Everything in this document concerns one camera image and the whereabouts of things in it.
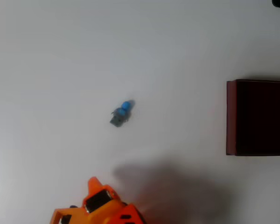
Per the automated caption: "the orange camera mount bracket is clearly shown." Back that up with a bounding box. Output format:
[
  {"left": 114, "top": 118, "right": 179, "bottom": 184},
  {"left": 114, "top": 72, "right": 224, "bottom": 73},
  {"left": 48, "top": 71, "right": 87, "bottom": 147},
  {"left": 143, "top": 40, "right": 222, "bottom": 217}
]
[{"left": 49, "top": 206, "right": 84, "bottom": 224}]

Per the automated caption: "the small blue grey toy figure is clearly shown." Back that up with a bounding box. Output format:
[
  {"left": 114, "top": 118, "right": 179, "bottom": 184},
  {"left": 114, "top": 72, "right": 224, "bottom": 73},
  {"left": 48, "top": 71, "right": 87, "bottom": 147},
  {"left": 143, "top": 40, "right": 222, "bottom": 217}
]
[{"left": 109, "top": 99, "right": 136, "bottom": 128}]

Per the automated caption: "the dark red open box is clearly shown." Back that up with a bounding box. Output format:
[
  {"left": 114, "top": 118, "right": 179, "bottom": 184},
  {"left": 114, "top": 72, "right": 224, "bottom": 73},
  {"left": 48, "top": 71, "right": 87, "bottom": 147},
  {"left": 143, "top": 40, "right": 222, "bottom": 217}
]
[{"left": 225, "top": 78, "right": 280, "bottom": 156}]

